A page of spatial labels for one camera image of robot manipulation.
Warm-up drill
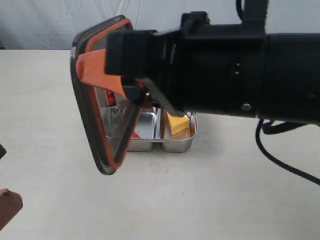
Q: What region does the yellow toy cheese wedge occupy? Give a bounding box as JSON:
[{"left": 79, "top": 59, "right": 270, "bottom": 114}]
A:
[{"left": 165, "top": 111, "right": 190, "bottom": 136}]

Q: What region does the red toy sausage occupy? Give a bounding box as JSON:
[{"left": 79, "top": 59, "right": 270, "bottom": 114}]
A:
[{"left": 132, "top": 130, "right": 141, "bottom": 139}]

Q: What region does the black cable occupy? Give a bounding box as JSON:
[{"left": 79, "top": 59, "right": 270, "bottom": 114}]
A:
[{"left": 234, "top": 0, "right": 320, "bottom": 187}]

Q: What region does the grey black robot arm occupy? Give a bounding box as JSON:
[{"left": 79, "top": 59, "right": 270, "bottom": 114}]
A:
[{"left": 70, "top": 8, "right": 320, "bottom": 184}]

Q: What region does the stainless steel lunch box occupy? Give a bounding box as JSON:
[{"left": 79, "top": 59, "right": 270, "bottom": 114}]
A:
[{"left": 127, "top": 107, "right": 198, "bottom": 153}]

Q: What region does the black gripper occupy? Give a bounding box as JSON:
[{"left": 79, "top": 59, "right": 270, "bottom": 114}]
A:
[{"left": 104, "top": 12, "right": 267, "bottom": 118}]

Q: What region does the blue-grey backdrop cloth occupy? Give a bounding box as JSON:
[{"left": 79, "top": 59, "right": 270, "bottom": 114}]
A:
[{"left": 0, "top": 0, "right": 320, "bottom": 51}]

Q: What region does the dark transparent lunch box lid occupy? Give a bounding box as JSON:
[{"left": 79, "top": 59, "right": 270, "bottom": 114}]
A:
[{"left": 70, "top": 14, "right": 144, "bottom": 175}]

